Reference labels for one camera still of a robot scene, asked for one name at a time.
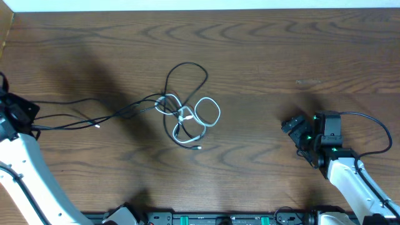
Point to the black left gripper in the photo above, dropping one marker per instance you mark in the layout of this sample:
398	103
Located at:
29	107

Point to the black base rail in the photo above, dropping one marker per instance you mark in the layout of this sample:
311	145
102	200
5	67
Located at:
126	214

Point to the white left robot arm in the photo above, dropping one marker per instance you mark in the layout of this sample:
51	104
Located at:
24	173

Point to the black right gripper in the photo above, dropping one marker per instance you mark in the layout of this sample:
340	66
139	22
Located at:
295	135

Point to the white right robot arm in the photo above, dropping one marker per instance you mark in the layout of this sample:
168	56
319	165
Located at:
320	143

